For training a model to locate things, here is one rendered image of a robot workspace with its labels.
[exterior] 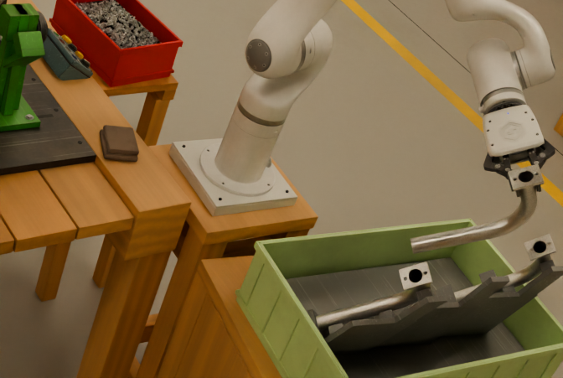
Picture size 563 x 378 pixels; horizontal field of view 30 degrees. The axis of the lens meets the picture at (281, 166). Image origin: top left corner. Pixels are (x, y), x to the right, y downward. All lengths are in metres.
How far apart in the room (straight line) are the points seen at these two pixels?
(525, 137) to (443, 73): 3.48
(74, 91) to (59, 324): 0.92
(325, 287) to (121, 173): 0.52
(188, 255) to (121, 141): 0.31
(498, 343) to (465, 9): 0.82
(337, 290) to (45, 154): 0.71
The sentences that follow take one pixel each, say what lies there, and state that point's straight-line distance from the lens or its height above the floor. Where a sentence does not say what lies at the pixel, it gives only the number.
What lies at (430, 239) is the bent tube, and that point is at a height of 1.21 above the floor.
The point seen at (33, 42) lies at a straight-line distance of 2.30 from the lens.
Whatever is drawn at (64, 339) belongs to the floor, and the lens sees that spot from 3.23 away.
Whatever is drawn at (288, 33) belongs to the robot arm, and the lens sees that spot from 2.24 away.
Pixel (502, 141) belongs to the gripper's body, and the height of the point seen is 1.43.
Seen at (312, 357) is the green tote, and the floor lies 0.91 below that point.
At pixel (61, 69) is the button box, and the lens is 2.62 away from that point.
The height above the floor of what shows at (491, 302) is 1.02.
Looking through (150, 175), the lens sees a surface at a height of 0.90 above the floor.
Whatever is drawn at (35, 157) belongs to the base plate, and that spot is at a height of 0.90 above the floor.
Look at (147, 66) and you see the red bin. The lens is 2.88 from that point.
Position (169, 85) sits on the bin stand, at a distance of 2.93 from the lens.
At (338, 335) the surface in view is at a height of 0.98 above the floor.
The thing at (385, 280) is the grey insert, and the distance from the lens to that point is 2.46.
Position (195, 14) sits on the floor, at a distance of 5.05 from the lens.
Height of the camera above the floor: 2.32
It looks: 34 degrees down
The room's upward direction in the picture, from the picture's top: 22 degrees clockwise
